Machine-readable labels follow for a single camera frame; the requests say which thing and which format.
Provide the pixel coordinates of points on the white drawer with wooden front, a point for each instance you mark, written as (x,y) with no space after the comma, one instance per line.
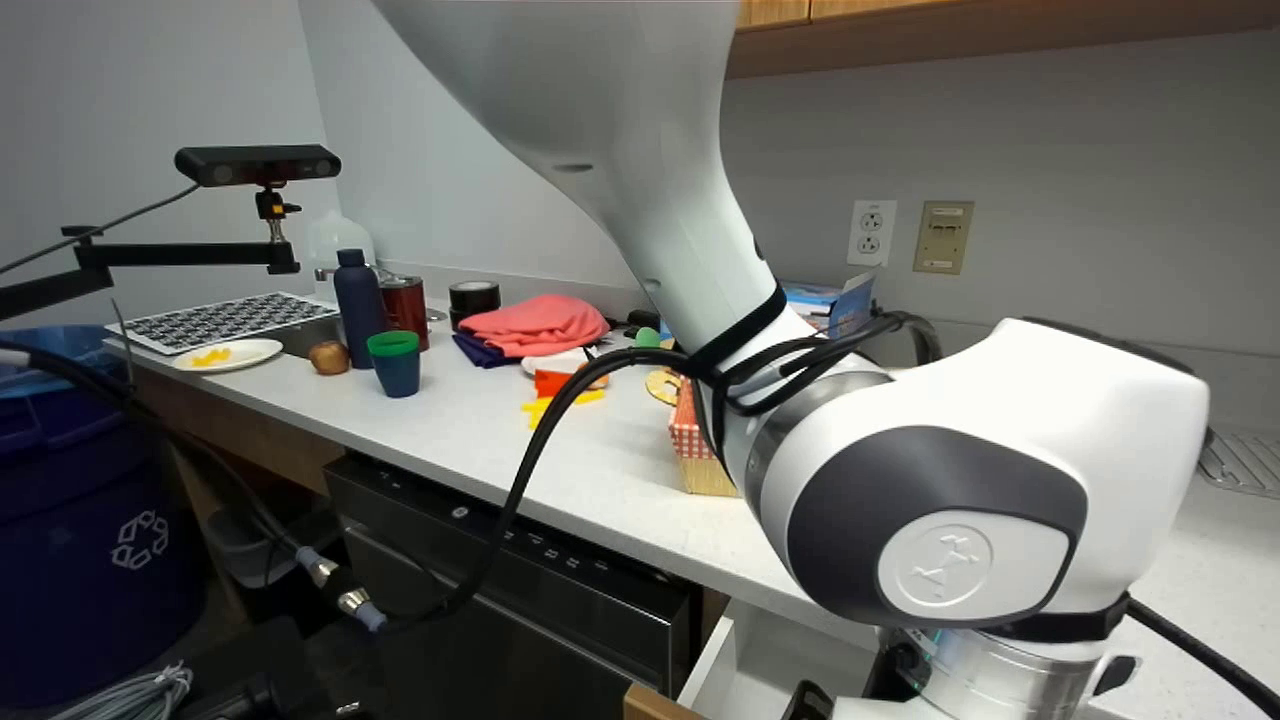
(747,665)

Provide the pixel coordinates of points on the blue toy set box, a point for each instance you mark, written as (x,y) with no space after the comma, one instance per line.
(842,309)

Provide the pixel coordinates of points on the beige light switch plate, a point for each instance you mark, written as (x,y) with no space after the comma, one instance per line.
(941,237)

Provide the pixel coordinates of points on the wooden upper cabinet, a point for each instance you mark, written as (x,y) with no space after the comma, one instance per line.
(1002,27)

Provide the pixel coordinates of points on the dark blue cloth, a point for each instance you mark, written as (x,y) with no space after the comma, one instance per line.
(479,351)

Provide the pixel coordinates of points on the black cup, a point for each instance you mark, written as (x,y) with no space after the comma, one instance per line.
(474,300)

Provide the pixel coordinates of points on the blue cup with green rim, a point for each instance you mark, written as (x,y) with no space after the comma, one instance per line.
(395,364)

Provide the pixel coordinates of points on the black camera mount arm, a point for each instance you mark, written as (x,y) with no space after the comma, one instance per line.
(175,248)

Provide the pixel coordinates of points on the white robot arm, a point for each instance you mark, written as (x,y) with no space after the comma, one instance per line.
(933,454)

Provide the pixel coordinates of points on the white plate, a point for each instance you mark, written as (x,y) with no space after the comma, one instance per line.
(263,353)

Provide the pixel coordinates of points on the dark blue bottle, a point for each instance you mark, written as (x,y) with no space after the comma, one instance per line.
(357,312)

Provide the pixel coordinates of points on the black stereo camera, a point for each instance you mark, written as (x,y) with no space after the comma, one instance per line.
(254,166)

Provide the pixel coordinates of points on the yellow toy fry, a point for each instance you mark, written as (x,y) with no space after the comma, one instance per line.
(542,410)

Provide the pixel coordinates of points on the black dishwasher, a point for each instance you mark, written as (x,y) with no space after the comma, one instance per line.
(561,624)

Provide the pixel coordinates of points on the grey dish rack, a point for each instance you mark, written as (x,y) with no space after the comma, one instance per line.
(222,320)

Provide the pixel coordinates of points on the yellow toy food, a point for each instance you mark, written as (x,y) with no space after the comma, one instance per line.
(208,356)

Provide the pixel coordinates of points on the blue recycling bin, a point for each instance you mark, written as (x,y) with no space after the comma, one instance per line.
(64,534)

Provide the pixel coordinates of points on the white wall outlet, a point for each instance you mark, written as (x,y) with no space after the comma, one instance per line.
(874,232)

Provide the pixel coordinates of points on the red toy fries container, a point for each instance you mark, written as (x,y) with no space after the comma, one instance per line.
(549,387)

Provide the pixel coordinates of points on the red can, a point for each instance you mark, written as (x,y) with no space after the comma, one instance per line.
(405,307)

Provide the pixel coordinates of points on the white bowl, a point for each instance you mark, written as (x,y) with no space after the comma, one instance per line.
(549,361)

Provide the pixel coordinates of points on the pink cloth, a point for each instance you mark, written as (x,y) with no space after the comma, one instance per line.
(535,325)

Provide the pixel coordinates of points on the yellow round toy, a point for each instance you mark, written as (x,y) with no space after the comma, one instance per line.
(663,389)

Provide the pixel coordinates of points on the brown ball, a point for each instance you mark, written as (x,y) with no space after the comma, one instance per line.
(331,356)

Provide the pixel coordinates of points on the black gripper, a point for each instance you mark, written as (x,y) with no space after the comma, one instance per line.
(810,703)

